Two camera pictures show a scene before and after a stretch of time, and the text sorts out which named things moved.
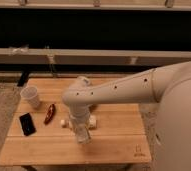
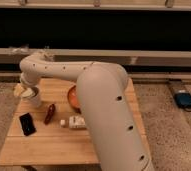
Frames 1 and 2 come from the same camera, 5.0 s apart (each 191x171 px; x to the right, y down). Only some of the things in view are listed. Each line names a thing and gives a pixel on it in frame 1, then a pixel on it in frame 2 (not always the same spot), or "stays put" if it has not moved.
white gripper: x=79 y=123 -> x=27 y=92
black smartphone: x=27 y=124 stays put
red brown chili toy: x=50 y=113 stays put
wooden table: x=41 y=132 stays put
